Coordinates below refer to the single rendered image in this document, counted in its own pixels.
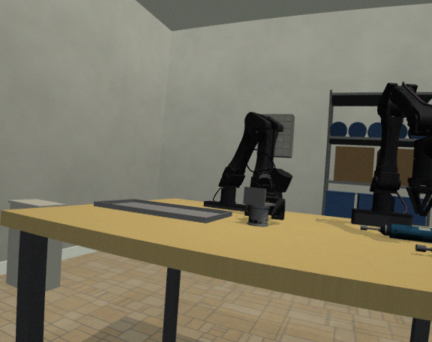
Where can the black cylinder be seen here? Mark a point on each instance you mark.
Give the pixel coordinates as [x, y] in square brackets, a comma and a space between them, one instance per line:
[258, 216]

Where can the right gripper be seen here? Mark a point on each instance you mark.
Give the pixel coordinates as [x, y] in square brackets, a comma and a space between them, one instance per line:
[272, 198]

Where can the dark blue electric nut driver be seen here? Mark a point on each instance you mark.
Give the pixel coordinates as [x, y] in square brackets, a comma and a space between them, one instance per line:
[405, 232]

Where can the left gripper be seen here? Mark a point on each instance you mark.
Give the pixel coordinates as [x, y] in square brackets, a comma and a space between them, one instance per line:
[421, 175]

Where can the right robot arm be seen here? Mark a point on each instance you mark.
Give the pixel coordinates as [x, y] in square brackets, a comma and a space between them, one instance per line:
[257, 130]

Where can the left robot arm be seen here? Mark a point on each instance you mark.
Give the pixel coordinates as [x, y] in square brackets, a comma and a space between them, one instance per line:
[386, 177]

